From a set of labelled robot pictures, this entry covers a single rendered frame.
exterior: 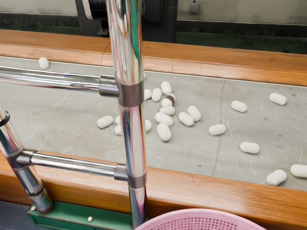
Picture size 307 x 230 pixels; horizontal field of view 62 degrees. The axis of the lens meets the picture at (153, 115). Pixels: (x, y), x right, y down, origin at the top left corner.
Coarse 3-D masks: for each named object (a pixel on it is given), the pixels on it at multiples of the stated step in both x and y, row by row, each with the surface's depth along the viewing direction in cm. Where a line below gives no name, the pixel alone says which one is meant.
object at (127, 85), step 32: (128, 0) 15; (128, 32) 17; (128, 64) 18; (128, 96) 20; (0, 128) 27; (128, 128) 22; (32, 160) 30; (64, 160) 30; (128, 160) 26; (32, 192) 35; (64, 224) 39; (96, 224) 37; (128, 224) 37
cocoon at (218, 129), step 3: (213, 126) 46; (216, 126) 46; (219, 126) 46; (222, 126) 46; (210, 129) 46; (213, 129) 46; (216, 129) 46; (219, 129) 46; (222, 129) 46; (225, 129) 47; (210, 132) 47; (213, 132) 46; (216, 132) 46; (219, 132) 46; (222, 132) 47
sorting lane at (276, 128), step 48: (0, 96) 56; (48, 96) 56; (96, 96) 56; (192, 96) 56; (240, 96) 56; (288, 96) 56; (48, 144) 46; (96, 144) 46; (192, 144) 46; (240, 144) 46; (288, 144) 46
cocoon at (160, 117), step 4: (160, 112) 49; (156, 116) 49; (160, 116) 48; (164, 116) 48; (168, 116) 48; (156, 120) 49; (160, 120) 48; (164, 120) 48; (168, 120) 47; (172, 120) 48; (168, 124) 48
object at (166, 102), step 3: (174, 96) 53; (165, 99) 52; (168, 99) 52; (162, 102) 52; (165, 102) 51; (168, 102) 51; (171, 102) 52; (162, 105) 52; (165, 105) 52; (168, 105) 52; (171, 105) 52
